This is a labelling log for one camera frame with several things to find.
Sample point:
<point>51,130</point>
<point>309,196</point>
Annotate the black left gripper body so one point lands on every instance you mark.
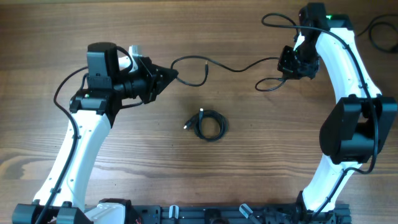
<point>142,81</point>

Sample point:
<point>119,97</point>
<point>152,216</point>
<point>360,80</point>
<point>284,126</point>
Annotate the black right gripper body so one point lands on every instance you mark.
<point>294,64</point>

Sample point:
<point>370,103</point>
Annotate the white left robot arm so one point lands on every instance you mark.
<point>113,75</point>

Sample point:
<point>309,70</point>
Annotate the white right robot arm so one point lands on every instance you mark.
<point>355,131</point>

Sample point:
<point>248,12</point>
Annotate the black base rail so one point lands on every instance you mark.
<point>268,214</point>

